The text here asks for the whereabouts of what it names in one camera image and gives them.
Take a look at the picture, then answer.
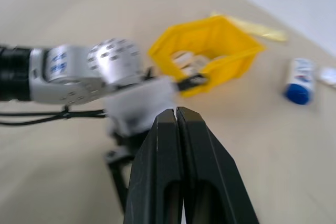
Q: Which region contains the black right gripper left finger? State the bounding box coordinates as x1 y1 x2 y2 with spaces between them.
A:
124 108 184 224

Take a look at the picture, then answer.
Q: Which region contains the yellow plastic bin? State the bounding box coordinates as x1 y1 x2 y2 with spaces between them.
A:
148 15 266 98

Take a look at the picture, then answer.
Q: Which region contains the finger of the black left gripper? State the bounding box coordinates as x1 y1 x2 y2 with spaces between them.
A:
177 73 212 92
107 161 132 213

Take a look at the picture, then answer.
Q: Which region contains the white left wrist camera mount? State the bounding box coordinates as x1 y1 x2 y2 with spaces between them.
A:
104 76 181 137

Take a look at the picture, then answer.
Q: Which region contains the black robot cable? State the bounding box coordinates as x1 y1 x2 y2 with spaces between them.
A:
0 105 108 126

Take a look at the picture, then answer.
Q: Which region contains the white garlic clove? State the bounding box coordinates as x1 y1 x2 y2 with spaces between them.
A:
172 50 195 65

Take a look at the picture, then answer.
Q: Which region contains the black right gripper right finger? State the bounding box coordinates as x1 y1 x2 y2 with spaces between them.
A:
177 107 259 224

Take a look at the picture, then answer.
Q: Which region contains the white bottle with blue cap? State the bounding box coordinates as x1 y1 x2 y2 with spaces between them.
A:
282 58 317 105

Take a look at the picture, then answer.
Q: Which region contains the yellow plastic bag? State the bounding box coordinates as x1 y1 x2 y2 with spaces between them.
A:
209 10 289 42

